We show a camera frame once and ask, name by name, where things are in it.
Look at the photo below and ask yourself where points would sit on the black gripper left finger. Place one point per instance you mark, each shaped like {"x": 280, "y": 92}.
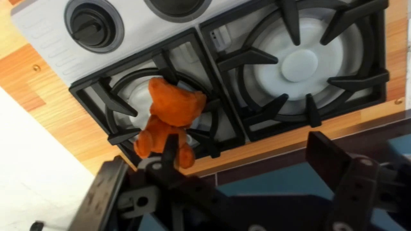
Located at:
{"x": 170, "y": 153}

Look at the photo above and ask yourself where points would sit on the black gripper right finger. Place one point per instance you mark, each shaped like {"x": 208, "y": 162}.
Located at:
{"x": 326, "y": 158}

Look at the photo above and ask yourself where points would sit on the orange plush bear toy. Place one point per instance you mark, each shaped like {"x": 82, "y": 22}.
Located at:
{"x": 172, "y": 112}

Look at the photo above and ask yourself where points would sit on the right teal planter box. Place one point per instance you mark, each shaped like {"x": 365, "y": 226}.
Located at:
{"x": 301, "y": 180}

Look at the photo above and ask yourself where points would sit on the toy stove top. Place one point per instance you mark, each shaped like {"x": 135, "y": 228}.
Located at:
{"x": 266, "y": 67}

